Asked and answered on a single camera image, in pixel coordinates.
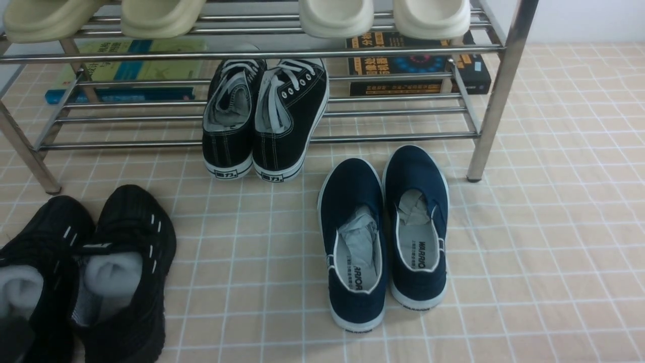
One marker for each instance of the black knit sneaker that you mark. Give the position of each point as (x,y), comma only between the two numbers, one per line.
(118,303)
(37,280)

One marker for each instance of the metal shoe rack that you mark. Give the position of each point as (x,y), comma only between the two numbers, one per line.
(81,94)

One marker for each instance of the left navy slip-on shoe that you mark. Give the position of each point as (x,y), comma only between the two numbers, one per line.
(350,214)

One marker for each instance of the navy slip-on shoe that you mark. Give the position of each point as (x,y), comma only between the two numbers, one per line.
(350,214)
(417,201)

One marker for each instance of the right black canvas sneaker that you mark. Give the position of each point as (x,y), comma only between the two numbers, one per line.
(292,100)

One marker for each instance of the black canvas sneaker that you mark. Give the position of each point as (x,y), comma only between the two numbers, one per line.
(228,119)
(292,100)

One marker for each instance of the right navy slip-on shoe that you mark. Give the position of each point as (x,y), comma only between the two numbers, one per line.
(417,201)

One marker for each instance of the left black canvas sneaker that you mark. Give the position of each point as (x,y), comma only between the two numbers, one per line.
(228,119)

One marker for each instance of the black book with yellow text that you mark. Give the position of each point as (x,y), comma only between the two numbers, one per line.
(418,65)

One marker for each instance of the cream slipper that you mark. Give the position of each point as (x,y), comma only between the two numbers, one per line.
(336,19)
(432,20)

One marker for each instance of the cream slipper far right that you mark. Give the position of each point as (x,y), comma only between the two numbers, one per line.
(432,20)

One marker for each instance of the green and blue book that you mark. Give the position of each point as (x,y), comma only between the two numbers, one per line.
(136,70)

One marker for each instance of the beige slipper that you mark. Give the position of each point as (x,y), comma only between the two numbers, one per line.
(158,17)
(44,21)

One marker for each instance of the beige slipper far left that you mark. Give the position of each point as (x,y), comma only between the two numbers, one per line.
(44,21)

